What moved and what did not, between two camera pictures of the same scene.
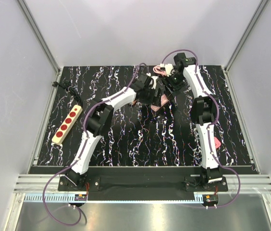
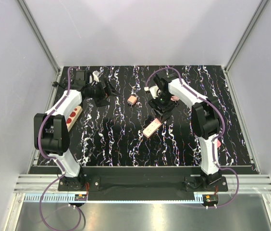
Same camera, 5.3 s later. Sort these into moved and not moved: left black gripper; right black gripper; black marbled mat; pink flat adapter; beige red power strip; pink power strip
Moved: right black gripper; left black gripper; pink power strip
Not moved: pink flat adapter; beige red power strip; black marbled mat
